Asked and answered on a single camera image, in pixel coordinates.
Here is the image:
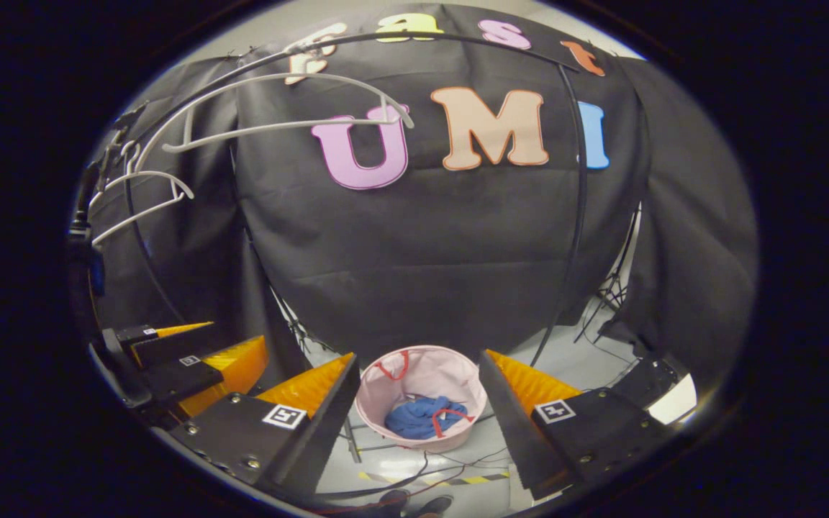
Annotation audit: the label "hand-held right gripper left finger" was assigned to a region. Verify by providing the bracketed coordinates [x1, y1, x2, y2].
[166, 353, 361, 497]

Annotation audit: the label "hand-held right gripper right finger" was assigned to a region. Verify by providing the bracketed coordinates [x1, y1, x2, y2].
[478, 350, 674, 501]

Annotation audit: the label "blue knitted garment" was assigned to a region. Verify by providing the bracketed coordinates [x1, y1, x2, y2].
[384, 396, 469, 441]

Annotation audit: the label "pink laundry hamper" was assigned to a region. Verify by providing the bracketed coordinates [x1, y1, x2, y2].
[354, 345, 489, 454]

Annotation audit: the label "white plastic hanger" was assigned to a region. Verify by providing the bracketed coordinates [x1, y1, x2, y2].
[89, 140, 194, 247]

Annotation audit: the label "white hanger with taped hook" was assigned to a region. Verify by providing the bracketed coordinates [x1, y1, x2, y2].
[132, 40, 415, 177]

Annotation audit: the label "black clothes rack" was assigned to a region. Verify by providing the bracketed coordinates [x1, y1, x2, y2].
[116, 30, 589, 366]

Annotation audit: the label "yellow black floor tape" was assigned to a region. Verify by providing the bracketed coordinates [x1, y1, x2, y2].
[357, 471, 512, 487]

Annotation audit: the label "person's black shoe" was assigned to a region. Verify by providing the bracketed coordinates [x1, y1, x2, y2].
[414, 495, 453, 518]
[379, 489, 409, 518]

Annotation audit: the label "black backdrop cloth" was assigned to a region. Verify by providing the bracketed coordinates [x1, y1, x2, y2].
[73, 4, 759, 375]

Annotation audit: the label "black floor cables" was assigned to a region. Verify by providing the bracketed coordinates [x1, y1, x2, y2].
[574, 216, 645, 346]

